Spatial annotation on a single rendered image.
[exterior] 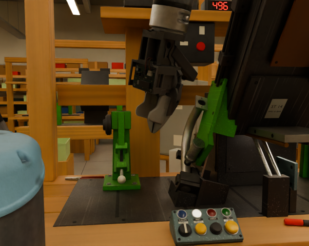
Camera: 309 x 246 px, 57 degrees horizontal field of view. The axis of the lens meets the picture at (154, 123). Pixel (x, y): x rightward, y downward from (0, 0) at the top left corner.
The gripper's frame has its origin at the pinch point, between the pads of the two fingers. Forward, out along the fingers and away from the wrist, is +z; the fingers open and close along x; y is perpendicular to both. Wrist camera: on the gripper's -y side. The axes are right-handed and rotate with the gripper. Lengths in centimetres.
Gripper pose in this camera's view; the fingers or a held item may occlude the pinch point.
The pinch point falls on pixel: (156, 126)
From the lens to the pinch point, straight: 62.8
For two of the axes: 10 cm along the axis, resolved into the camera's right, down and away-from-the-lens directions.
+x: 7.3, 3.2, -6.0
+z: -1.8, 9.4, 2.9
